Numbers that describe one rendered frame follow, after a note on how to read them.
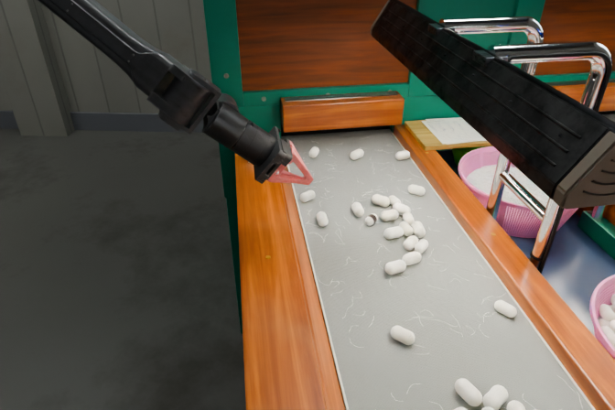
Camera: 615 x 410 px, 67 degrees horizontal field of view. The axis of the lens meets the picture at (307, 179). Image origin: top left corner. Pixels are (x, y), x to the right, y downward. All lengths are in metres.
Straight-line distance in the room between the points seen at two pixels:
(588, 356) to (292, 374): 0.39
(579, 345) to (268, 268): 0.45
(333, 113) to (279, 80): 0.16
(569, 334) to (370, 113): 0.65
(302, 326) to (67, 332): 1.29
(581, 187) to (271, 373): 0.41
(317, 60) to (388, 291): 0.61
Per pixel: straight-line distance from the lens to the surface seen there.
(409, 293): 0.77
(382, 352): 0.68
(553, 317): 0.77
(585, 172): 0.45
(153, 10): 2.90
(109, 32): 0.74
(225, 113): 0.72
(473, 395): 0.65
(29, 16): 3.09
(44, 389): 1.74
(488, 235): 0.88
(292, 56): 1.14
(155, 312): 1.82
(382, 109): 1.15
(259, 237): 0.82
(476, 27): 0.77
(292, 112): 1.11
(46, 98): 3.23
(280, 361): 0.64
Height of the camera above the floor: 1.27
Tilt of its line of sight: 31 degrees down
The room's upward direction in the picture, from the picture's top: straight up
